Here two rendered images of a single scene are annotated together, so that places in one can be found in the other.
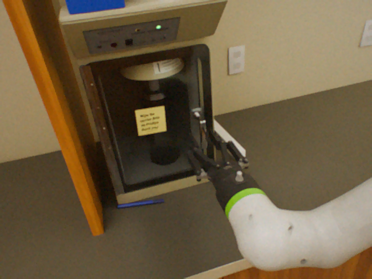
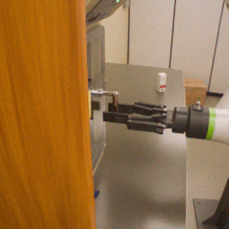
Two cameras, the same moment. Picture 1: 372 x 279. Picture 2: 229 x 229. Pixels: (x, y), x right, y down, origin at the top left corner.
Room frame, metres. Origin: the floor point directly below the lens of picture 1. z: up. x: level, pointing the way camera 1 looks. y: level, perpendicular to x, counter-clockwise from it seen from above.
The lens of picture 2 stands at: (0.43, 0.52, 1.49)
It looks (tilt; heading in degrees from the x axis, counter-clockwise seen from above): 30 degrees down; 298
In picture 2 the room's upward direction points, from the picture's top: straight up
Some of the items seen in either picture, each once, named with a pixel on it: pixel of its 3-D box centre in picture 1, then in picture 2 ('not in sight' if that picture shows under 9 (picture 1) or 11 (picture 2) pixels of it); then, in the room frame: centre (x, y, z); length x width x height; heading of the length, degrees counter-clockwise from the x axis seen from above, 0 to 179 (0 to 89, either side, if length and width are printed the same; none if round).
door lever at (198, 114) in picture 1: (201, 130); (110, 105); (0.73, -0.04, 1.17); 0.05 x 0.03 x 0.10; 13
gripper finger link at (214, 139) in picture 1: (214, 139); (119, 108); (0.71, -0.07, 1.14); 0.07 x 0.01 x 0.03; 14
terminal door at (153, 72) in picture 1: (159, 126); (87, 114); (0.73, 0.07, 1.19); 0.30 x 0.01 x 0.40; 103
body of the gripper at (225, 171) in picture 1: (226, 175); (170, 118); (0.56, -0.08, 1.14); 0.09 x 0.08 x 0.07; 14
